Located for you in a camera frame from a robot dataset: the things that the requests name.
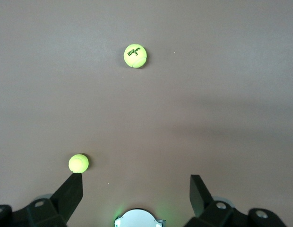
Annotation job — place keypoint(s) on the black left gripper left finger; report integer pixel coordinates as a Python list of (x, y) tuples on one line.
[(66, 198)]

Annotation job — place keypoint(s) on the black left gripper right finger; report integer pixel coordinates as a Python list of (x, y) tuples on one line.
[(203, 203)]

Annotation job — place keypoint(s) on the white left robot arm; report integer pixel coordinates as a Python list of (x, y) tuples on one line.
[(137, 220)]

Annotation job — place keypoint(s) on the yellow-green tennis ball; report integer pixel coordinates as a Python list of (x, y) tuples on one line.
[(135, 55), (78, 163)]

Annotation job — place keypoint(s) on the brown table mat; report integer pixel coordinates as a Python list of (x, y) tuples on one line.
[(208, 71)]

